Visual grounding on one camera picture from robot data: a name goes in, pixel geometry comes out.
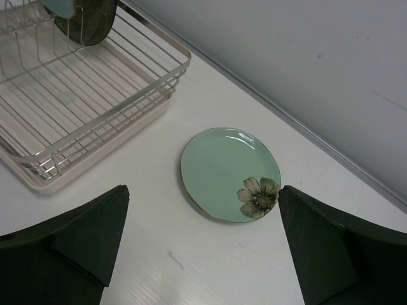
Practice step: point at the aluminium rail frame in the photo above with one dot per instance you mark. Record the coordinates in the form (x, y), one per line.
(336, 67)

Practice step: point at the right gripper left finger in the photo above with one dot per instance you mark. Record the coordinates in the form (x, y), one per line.
(68, 259)

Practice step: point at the green flower plate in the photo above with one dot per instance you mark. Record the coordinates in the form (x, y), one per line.
(230, 175)
(61, 8)

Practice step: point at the metal wire dish rack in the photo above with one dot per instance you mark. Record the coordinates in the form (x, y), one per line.
(53, 89)

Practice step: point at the brown ceramic plate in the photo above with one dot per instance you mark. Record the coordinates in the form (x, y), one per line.
(91, 22)

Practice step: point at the beige drip tray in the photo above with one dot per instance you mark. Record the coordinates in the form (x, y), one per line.
(67, 163)

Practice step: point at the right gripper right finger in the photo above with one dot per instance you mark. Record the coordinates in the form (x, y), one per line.
(340, 258)

